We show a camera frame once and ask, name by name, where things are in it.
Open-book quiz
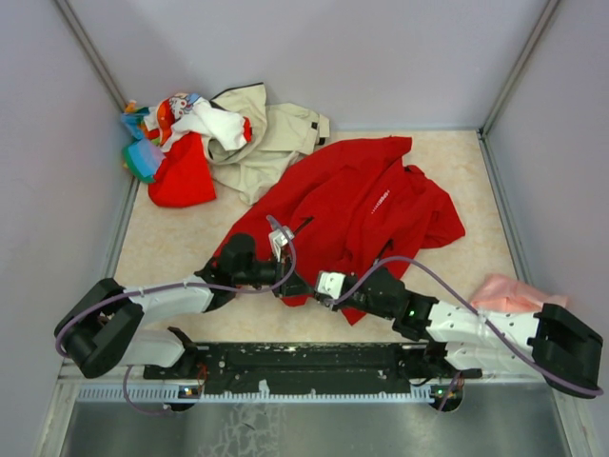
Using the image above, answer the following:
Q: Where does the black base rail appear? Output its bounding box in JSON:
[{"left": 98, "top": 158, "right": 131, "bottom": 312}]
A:
[{"left": 144, "top": 343, "right": 457, "bottom": 395}]

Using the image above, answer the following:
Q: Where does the beige jacket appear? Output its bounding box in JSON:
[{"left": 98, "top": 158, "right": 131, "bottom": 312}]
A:
[{"left": 207, "top": 83, "right": 330, "bottom": 205}]

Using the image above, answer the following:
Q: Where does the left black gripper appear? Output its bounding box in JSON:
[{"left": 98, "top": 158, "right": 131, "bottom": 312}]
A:
[{"left": 234, "top": 249, "right": 314, "bottom": 298}]

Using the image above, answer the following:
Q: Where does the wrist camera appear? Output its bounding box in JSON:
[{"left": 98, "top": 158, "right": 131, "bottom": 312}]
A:
[
  {"left": 268, "top": 226, "right": 294, "bottom": 260},
  {"left": 314, "top": 271, "right": 346, "bottom": 300}
]

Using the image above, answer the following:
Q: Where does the red zip jacket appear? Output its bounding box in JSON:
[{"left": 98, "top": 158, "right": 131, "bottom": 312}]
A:
[{"left": 211, "top": 135, "right": 466, "bottom": 328}]

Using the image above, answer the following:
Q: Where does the pink cloth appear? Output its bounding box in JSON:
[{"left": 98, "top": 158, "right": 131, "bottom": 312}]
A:
[{"left": 470, "top": 273, "right": 568, "bottom": 313}]

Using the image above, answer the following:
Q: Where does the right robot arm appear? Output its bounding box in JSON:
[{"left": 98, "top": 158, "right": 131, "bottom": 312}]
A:
[{"left": 315, "top": 268, "right": 603, "bottom": 399}]

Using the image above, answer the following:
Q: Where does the colourful striped cloth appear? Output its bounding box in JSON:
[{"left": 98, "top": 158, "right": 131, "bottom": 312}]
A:
[{"left": 120, "top": 100, "right": 165, "bottom": 184}]

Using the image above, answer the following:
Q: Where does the aluminium frame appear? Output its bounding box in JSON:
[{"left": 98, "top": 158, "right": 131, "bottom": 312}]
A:
[{"left": 56, "top": 0, "right": 609, "bottom": 457}]

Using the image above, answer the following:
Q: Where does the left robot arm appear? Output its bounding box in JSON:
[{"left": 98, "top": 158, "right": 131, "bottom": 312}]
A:
[{"left": 54, "top": 228, "right": 315, "bottom": 379}]

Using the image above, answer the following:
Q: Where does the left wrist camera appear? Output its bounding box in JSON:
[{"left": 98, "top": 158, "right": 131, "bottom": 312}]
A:
[{"left": 268, "top": 226, "right": 294, "bottom": 260}]

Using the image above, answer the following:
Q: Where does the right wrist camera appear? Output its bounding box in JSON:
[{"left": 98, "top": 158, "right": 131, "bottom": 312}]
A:
[{"left": 314, "top": 271, "right": 346, "bottom": 300}]

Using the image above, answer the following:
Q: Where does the red cloth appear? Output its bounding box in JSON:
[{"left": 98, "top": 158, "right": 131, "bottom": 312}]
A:
[{"left": 147, "top": 132, "right": 216, "bottom": 209}]

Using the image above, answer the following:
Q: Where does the white printed shirt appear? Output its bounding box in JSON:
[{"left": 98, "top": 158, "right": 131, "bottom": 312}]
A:
[{"left": 140, "top": 92, "right": 252, "bottom": 152}]

